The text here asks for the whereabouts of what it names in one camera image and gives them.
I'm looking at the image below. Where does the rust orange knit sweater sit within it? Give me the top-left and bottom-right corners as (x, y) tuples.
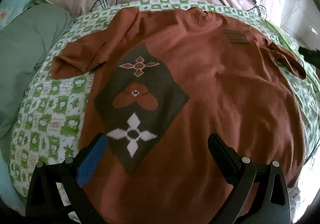
(52, 8), (306, 223)

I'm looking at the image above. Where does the green white patterned bedsheet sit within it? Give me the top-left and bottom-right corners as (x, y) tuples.
(9, 0), (320, 223)

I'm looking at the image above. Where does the sage green pillow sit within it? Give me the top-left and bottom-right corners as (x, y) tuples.
(1, 4), (73, 137)

